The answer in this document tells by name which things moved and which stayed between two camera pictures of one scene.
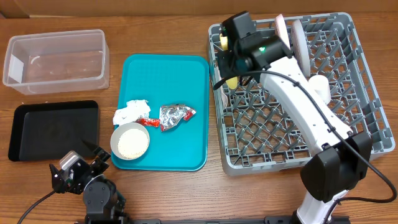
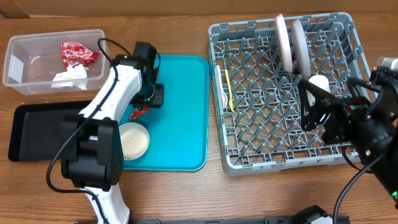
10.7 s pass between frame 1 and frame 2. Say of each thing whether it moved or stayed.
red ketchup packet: moved
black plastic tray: stayed
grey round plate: stayed
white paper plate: stayed
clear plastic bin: stayed
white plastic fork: stayed
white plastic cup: stayed
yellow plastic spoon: moved
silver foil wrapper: moved
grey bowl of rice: stayed
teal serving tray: stayed
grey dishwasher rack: stayed
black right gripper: moved
